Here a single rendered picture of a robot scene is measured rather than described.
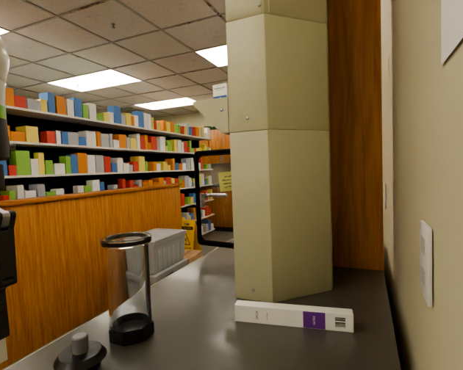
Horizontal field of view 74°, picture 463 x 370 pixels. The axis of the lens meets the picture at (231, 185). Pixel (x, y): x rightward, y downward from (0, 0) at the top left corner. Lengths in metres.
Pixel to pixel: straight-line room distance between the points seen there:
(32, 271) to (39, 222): 0.37
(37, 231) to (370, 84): 2.45
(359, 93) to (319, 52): 0.28
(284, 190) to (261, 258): 0.20
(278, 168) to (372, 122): 0.45
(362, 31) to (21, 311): 2.71
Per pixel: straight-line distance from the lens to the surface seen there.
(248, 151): 0.85
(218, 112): 0.90
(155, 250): 3.09
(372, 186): 1.17
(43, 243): 2.85
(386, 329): 0.83
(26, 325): 2.92
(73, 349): 0.71
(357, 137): 1.17
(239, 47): 0.91
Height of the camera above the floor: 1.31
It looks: 3 degrees down
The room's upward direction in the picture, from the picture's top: 2 degrees counter-clockwise
